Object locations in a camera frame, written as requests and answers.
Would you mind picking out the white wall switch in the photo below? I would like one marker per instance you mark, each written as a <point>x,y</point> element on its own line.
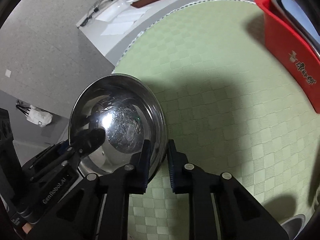
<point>7,73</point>

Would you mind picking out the small steel bowl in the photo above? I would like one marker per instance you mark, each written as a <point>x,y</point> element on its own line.
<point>129,113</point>

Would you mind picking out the large steel mixing bowl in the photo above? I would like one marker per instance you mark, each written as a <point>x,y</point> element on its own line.
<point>296,25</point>

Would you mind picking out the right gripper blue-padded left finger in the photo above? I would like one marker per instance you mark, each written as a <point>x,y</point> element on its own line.
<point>98,206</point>

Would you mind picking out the white paper sheets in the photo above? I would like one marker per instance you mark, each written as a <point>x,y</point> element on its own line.
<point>123,22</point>

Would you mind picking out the grey door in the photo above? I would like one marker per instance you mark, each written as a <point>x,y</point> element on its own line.
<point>23,130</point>

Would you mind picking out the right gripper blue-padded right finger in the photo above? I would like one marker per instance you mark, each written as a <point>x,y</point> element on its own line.
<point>219,206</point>

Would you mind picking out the light blue plate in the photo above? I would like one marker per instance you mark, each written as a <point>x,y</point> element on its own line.
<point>300,16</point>

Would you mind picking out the person's left hand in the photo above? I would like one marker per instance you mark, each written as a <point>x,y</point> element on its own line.
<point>27,227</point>

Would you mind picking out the green checkered tablecloth with lace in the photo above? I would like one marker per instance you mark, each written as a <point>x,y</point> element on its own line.
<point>229,105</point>

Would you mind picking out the medium steel bowl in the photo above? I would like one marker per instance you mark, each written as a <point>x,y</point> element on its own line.
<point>294,226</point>

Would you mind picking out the white sink counter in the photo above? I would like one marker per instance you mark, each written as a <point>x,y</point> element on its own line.
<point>112,47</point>

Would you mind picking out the red plastic basin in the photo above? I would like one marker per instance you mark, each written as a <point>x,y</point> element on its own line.
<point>291,50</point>

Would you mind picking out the white tote bag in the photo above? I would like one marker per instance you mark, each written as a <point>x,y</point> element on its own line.
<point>34,114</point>

